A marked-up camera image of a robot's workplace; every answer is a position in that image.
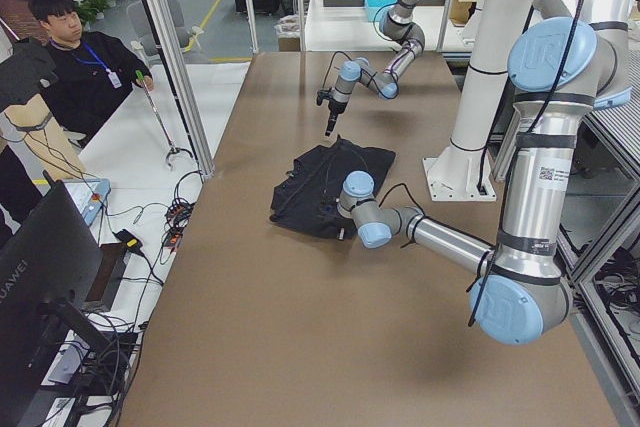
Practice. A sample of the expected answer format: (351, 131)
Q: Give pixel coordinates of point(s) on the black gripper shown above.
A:
(334, 108)

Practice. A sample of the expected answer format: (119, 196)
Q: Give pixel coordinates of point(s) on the seated person black jacket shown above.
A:
(95, 71)

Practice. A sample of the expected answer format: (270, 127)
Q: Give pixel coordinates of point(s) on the black power adapter brick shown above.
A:
(132, 242)

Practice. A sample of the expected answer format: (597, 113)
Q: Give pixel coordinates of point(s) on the black printed t-shirt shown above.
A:
(306, 200)

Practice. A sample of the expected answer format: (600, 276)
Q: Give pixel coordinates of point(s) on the blue plastic bin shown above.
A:
(374, 9)

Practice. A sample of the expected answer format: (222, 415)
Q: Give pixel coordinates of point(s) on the metal reacher grabber tool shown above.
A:
(173, 149)

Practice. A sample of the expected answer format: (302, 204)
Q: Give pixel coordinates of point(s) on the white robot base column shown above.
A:
(461, 171)

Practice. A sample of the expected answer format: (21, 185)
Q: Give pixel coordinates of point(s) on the cardboard box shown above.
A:
(461, 11)

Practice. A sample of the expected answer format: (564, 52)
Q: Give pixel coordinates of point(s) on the blue grey teach pendant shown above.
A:
(89, 196)

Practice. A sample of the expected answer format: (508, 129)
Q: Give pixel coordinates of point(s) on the silver aluminium frame post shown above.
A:
(164, 34)

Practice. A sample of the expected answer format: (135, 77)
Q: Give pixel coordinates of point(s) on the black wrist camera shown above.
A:
(321, 96)

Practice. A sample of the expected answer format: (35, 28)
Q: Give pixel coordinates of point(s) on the black red power strip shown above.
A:
(177, 217)

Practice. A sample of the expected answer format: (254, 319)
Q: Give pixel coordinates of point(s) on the black Huawei monitor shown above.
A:
(47, 270)

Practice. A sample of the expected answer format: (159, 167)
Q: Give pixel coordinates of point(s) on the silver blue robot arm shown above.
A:
(537, 68)
(395, 23)

